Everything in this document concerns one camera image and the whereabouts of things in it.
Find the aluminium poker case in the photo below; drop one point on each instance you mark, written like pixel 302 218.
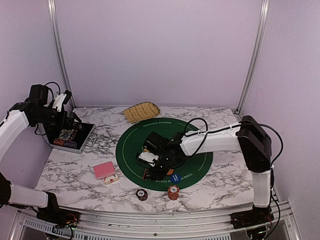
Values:
pixel 84 136

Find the blue boxed card deck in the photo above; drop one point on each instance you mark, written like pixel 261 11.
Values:
pixel 65 134

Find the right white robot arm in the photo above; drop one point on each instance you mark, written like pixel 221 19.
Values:
pixel 246 138

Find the orange purple chip row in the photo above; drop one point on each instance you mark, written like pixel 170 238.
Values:
pixel 65 143

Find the green round poker mat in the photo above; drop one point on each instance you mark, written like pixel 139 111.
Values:
pixel 192 169

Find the red backed card deck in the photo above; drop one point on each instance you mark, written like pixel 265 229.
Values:
pixel 104 170

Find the blue small blind button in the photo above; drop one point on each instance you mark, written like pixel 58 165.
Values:
pixel 175 178

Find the front aluminium rail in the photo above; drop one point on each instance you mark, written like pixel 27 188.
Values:
pixel 194 225

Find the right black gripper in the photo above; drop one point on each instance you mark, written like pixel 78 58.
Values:
pixel 158 176

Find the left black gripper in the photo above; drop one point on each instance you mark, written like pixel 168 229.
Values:
pixel 61 124

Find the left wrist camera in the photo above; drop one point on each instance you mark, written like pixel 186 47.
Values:
pixel 61 100

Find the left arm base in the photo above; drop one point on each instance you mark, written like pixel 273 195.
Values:
pixel 54 214

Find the right aluminium frame post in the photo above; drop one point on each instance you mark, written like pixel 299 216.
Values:
pixel 260 33

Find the triangular all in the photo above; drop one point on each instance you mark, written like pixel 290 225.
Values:
pixel 146 175

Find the black poker chip stack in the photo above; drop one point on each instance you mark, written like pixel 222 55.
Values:
pixel 142 194

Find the ace card box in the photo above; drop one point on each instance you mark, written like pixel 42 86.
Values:
pixel 110 179

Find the aluminium frame post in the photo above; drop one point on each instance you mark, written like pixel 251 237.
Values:
pixel 260 33
pixel 58 45

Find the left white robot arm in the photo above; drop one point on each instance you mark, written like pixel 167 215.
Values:
pixel 21 116

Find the red poker chip stack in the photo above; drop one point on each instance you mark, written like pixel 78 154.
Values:
pixel 173 192

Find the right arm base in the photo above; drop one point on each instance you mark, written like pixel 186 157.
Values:
pixel 252 217

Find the woven bamboo tray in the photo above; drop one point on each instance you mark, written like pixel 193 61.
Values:
pixel 141 111

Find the left aluminium frame post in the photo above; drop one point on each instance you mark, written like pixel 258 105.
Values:
pixel 58 45

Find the orange big blind button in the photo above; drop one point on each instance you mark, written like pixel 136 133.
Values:
pixel 170 172

